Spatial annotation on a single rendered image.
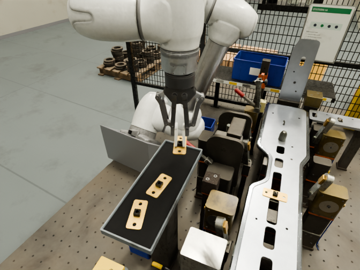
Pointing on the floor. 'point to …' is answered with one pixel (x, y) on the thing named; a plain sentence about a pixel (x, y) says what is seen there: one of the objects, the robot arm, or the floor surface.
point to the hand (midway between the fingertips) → (180, 134)
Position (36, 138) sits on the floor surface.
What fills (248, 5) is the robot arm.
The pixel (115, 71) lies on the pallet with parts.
